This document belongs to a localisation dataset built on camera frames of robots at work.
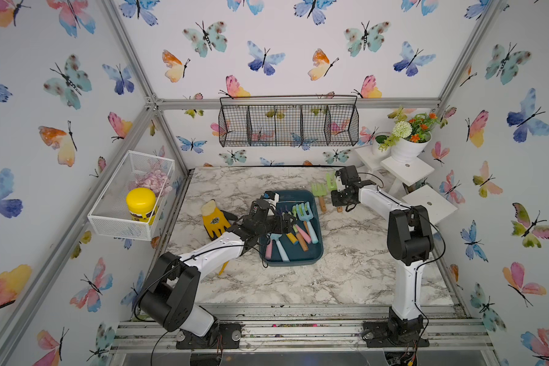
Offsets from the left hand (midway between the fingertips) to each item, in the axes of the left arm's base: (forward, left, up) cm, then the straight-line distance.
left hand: (290, 216), depth 86 cm
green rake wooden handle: (+16, -16, -14) cm, 26 cm away
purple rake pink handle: (-8, +9, -13) cm, 17 cm away
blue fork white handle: (+10, -8, -12) cm, 17 cm away
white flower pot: (+20, -45, +14) cm, 52 cm away
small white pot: (+36, -41, +7) cm, 56 cm away
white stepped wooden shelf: (+12, -44, +7) cm, 46 cm away
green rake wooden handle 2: (-3, -5, -13) cm, 14 cm away
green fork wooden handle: (+9, -22, -9) cm, 25 cm away
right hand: (+16, -23, -8) cm, 28 cm away
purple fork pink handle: (0, -6, -13) cm, 14 cm away
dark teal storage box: (+21, 0, -17) cm, 27 cm away
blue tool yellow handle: (-3, -1, -12) cm, 13 cm away
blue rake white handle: (-1, +6, -12) cm, 14 cm away
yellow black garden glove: (+7, +32, -13) cm, 36 cm away
